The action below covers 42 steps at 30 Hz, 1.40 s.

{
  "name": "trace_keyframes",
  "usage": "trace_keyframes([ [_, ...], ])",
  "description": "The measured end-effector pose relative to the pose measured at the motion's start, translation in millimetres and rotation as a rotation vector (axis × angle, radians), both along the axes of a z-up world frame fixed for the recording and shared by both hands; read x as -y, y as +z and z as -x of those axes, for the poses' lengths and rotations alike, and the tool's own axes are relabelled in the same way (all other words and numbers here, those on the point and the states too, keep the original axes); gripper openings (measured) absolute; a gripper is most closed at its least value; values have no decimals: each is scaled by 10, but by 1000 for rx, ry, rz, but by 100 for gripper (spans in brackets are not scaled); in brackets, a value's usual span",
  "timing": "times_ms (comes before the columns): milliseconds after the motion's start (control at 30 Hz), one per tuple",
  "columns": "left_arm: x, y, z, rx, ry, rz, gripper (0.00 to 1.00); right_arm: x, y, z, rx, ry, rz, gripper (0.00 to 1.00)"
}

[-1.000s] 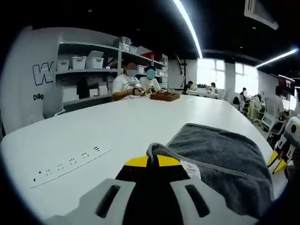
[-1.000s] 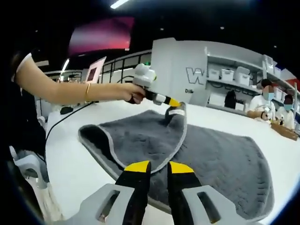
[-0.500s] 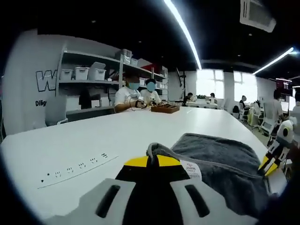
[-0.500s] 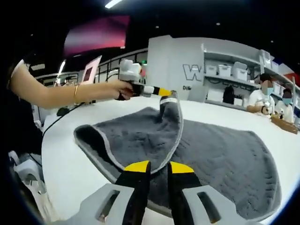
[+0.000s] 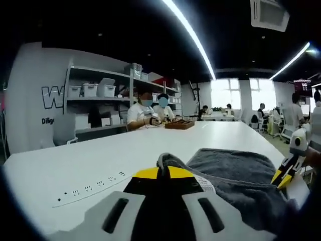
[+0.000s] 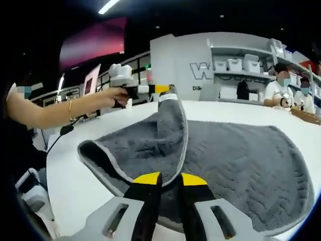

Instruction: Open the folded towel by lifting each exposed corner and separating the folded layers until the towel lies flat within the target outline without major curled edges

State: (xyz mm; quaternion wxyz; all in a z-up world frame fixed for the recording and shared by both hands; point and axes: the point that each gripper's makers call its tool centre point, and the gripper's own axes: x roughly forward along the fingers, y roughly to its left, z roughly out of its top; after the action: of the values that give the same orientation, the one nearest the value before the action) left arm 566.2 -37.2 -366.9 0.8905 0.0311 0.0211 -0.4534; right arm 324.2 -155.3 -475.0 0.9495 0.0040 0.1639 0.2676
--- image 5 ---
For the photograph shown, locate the grey towel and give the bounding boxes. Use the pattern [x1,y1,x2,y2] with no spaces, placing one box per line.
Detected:
[155,148,290,228]

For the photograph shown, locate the person's right hand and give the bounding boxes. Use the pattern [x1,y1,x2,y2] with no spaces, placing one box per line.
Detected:
[303,147,321,167]

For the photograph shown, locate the table socket panel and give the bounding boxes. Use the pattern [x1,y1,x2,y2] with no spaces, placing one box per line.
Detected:
[52,170,126,209]

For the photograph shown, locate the brown wooden tray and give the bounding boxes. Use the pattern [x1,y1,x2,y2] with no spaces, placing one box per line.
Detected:
[164,119,196,131]

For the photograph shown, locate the short ceiling light strip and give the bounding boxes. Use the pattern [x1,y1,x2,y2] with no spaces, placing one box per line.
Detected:
[269,42,311,81]

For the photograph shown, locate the grey chair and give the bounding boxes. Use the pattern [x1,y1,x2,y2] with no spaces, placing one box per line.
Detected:
[52,113,78,147]

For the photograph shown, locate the grey storage shelf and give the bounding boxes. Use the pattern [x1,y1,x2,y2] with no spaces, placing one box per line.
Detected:
[63,62,183,134]

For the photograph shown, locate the white storage bins on shelf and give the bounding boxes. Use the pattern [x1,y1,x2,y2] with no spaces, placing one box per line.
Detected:
[97,77,117,98]

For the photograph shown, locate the white storage box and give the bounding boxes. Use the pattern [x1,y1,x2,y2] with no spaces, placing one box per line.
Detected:
[82,83,99,97]
[68,85,83,98]

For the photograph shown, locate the ceiling air vent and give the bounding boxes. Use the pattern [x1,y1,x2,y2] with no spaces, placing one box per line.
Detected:
[250,0,291,33]

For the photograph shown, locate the long ceiling light strip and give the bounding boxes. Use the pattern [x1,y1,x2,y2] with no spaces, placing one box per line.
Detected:
[162,0,217,80]

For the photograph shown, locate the dark wall screen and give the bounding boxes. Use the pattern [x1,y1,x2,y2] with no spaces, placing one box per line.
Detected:
[293,79,312,97]

